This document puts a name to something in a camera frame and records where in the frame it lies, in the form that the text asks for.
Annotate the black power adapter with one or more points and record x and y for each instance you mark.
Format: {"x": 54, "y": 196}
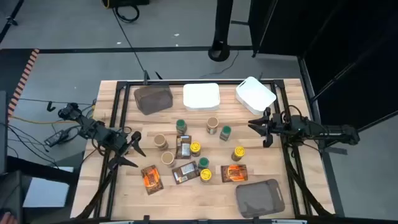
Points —
{"x": 56, "y": 138}

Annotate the tan lid spice jar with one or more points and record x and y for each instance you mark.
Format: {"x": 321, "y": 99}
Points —
{"x": 160, "y": 141}
{"x": 168, "y": 158}
{"x": 212, "y": 124}

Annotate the grey translucent deep bin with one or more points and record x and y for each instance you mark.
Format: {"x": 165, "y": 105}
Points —
{"x": 153, "y": 99}

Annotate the orange black hazard tape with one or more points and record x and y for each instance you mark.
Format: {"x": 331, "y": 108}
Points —
{"x": 26, "y": 73}

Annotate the brown spice packet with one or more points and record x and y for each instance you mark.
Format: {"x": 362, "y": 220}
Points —
{"x": 186, "y": 172}
{"x": 183, "y": 147}

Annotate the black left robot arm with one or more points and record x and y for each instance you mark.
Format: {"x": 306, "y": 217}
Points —
{"x": 90, "y": 126}

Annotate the white square bin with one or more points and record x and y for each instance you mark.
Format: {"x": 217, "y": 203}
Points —
{"x": 201, "y": 96}

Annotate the black pole with round base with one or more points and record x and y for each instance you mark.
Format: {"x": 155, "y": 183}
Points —
{"x": 222, "y": 25}

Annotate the person's hand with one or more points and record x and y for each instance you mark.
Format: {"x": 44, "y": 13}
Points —
{"x": 6, "y": 218}

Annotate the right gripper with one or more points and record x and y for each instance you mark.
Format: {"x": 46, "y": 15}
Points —
{"x": 276, "y": 126}

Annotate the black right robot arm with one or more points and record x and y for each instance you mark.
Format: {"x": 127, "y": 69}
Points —
{"x": 329, "y": 130}

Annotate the black curtain partition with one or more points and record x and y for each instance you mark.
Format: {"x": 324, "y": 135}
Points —
{"x": 342, "y": 46}

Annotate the black equipment box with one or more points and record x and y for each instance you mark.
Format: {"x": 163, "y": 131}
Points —
{"x": 130, "y": 2}

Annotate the green lid spice jar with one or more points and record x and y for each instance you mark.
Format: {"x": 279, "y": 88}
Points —
{"x": 203, "y": 162}
{"x": 181, "y": 126}
{"x": 225, "y": 132}

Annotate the orange spice packet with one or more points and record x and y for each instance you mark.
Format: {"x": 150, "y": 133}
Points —
{"x": 234, "y": 173}
{"x": 152, "y": 179}

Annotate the yellow lid spice can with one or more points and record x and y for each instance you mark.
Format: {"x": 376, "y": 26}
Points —
{"x": 206, "y": 175}
{"x": 195, "y": 148}
{"x": 238, "y": 153}

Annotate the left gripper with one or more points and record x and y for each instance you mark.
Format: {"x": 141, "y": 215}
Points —
{"x": 119, "y": 143}

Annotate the black tripod leg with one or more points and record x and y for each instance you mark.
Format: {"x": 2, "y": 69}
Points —
{"x": 12, "y": 20}

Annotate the black aluminium table frame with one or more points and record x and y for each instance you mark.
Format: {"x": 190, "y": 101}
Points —
{"x": 177, "y": 83}

